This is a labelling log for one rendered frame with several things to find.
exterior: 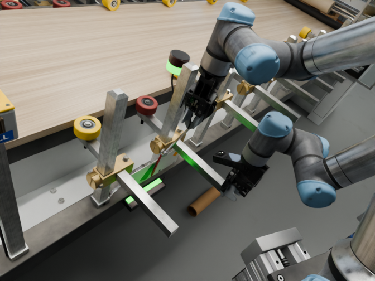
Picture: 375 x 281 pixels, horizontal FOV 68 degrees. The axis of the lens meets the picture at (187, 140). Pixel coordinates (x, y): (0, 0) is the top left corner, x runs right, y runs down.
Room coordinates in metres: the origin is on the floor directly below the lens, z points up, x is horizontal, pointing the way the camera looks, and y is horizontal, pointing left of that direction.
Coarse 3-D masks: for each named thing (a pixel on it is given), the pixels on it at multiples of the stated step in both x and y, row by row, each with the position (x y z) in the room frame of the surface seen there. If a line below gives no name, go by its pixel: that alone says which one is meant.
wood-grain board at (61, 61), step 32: (224, 0) 2.49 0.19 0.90; (256, 0) 2.93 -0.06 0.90; (0, 32) 0.84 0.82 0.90; (32, 32) 0.93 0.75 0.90; (64, 32) 1.03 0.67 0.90; (96, 32) 1.14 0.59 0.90; (128, 32) 1.27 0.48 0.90; (160, 32) 1.42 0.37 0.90; (192, 32) 1.59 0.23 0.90; (256, 32) 2.06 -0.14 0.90; (288, 32) 2.38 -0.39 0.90; (0, 64) 0.68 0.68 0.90; (32, 64) 0.75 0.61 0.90; (64, 64) 0.82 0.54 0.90; (96, 64) 0.91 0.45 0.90; (128, 64) 1.00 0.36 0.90; (160, 64) 1.11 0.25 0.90; (32, 96) 0.60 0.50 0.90; (64, 96) 0.66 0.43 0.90; (96, 96) 0.73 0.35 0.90; (32, 128) 0.49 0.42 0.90; (64, 128) 0.56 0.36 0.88
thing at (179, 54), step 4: (172, 52) 0.72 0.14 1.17; (176, 52) 0.73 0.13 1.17; (180, 52) 0.74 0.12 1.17; (184, 52) 0.75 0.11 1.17; (176, 56) 0.71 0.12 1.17; (180, 56) 0.72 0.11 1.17; (184, 56) 0.73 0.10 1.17; (188, 56) 0.74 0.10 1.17; (172, 76) 0.73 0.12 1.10; (172, 80) 0.73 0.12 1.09; (172, 84) 0.72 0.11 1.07; (172, 88) 0.72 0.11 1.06; (172, 92) 0.72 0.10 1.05
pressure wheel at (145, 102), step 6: (144, 96) 0.83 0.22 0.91; (150, 96) 0.85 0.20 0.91; (138, 102) 0.79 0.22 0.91; (144, 102) 0.81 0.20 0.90; (150, 102) 0.82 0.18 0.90; (156, 102) 0.83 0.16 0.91; (138, 108) 0.78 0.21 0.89; (144, 108) 0.77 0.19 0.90; (150, 108) 0.78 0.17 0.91; (156, 108) 0.81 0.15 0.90; (144, 114) 0.77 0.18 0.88; (150, 114) 0.78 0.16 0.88
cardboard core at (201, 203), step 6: (210, 192) 1.24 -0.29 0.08; (216, 192) 1.26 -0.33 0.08; (198, 198) 1.16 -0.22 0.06; (204, 198) 1.17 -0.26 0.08; (210, 198) 1.19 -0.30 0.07; (192, 204) 1.09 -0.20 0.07; (198, 204) 1.10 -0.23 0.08; (204, 204) 1.13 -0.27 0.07; (192, 210) 1.09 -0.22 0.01; (198, 210) 1.07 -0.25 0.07
